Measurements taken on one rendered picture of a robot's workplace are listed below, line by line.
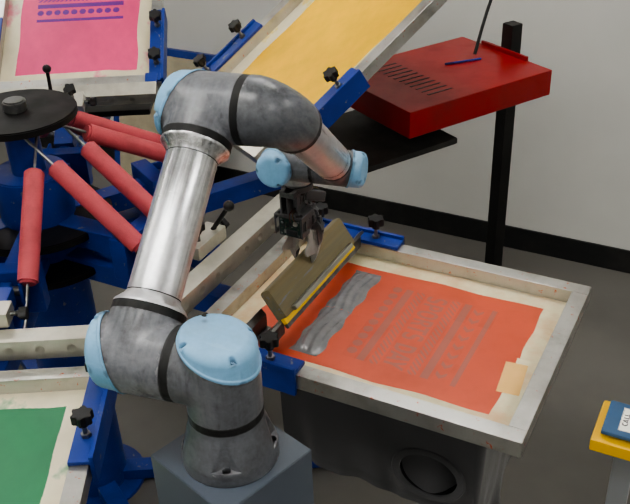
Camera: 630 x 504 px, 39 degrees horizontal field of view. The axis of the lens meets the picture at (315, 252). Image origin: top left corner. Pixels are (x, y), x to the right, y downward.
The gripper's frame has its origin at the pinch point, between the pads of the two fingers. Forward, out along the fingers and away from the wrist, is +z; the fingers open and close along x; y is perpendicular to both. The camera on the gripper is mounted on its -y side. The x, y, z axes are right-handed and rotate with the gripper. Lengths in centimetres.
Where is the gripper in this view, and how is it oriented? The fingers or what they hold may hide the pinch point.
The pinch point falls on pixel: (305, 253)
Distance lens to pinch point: 210.5
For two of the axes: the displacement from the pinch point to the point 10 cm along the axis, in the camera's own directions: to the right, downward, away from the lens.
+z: 0.4, 8.5, 5.2
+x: 8.9, 2.1, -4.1
